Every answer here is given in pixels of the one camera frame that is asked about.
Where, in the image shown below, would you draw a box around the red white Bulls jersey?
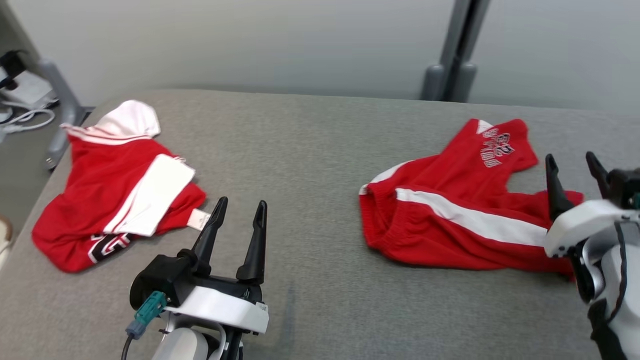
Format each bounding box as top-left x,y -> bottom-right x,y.
31,99 -> 212,274

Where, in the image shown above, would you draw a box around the white power cable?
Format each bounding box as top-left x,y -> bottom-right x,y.
0,100 -> 57,146

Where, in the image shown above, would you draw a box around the left camera cable teal plug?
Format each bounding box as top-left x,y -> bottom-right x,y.
120,291 -> 168,360

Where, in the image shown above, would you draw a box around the grey metal support leg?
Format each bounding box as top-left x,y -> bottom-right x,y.
36,57 -> 96,172

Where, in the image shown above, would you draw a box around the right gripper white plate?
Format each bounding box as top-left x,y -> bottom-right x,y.
543,151 -> 640,259

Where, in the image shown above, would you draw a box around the grey fabric sofa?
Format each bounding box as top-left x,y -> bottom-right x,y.
0,89 -> 640,360

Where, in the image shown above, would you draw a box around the black power adapter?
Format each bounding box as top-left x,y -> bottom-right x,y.
0,50 -> 26,91

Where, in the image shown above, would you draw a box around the white power strip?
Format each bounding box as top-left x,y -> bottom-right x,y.
0,70 -> 55,108

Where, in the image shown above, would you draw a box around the red shorts with white stripe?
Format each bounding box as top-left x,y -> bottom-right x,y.
358,117 -> 585,281

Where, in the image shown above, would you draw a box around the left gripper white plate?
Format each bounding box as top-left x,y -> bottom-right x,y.
164,196 -> 271,336

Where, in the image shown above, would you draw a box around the grey partition post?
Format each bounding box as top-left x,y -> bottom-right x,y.
421,0 -> 493,103

